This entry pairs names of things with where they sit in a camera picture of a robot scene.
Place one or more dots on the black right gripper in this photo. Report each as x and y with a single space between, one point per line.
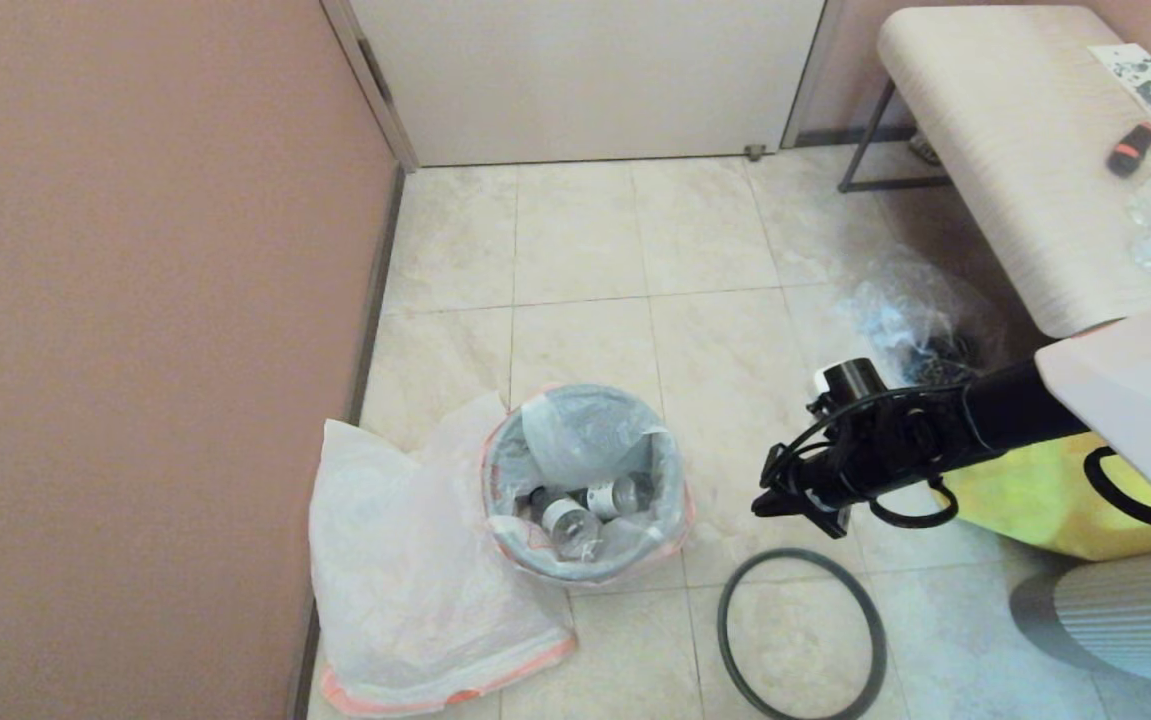
895 450

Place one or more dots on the used translucent trash bag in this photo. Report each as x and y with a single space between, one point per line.
575 430

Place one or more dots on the black round trash bin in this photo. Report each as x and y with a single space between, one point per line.
505 545

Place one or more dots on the grey ribbed robot base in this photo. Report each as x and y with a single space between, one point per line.
1135 620

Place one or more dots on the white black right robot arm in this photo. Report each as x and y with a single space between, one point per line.
1135 400

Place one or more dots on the crumpled clear plastic bag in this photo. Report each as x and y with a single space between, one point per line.
895 310

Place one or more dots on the yellow shopping bag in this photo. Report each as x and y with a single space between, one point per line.
1025 500

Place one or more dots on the white red plastic bag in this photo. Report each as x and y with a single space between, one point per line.
405 570

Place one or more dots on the crushed clear plastic bottle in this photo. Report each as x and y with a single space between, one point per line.
610 497
563 517

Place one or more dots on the black tangled object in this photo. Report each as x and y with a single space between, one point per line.
935 360

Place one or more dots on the light wood-grain table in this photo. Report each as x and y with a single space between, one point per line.
1015 150

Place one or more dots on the white door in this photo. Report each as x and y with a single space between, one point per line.
585 80

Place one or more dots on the black orange marker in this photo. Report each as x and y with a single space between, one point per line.
1130 152

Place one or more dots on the black and white booklet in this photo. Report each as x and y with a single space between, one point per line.
1140 78

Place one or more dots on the black metal table frame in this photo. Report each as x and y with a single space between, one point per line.
865 136

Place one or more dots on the grey door frame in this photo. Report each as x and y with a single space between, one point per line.
385 110

